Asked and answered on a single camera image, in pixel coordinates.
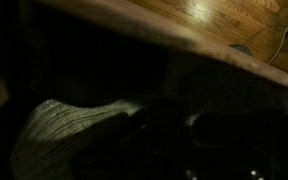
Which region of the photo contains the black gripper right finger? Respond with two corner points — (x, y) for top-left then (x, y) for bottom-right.
(185, 109), (288, 180)

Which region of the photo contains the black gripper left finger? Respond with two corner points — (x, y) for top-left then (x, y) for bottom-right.
(72, 111), (162, 180)

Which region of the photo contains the grey sock with orange toe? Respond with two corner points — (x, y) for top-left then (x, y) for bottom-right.
(9, 98), (146, 180)

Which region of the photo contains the woven bamboo basket drawer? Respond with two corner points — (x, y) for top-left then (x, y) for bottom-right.
(33, 0), (288, 95)

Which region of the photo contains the white cable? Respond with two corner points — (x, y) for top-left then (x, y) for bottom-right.
(243, 22), (288, 65)

